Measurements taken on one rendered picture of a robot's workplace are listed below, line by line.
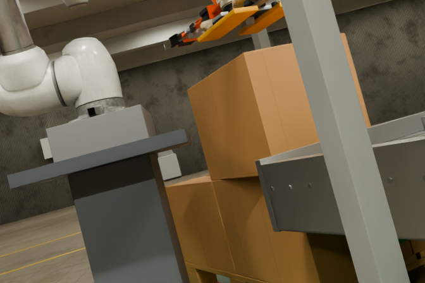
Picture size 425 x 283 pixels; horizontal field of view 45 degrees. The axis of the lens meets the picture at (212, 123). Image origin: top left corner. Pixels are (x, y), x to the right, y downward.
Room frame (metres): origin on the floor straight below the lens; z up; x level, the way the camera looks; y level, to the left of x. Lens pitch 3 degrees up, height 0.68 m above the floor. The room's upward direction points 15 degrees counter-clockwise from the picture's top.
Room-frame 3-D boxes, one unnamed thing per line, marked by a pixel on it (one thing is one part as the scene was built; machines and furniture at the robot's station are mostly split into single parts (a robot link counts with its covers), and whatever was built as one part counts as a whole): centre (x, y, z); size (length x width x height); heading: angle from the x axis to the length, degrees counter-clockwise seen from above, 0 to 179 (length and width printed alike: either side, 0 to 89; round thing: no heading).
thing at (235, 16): (1.91, -0.14, 1.12); 0.34 x 0.10 x 0.05; 25
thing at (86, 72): (1.65, 0.35, 1.02); 0.18 x 0.16 x 0.22; 94
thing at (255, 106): (1.96, -0.23, 0.74); 0.60 x 0.40 x 0.40; 22
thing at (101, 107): (1.63, 0.34, 0.88); 0.22 x 0.18 x 0.06; 179
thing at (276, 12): (1.99, -0.32, 1.12); 0.34 x 0.10 x 0.05; 25
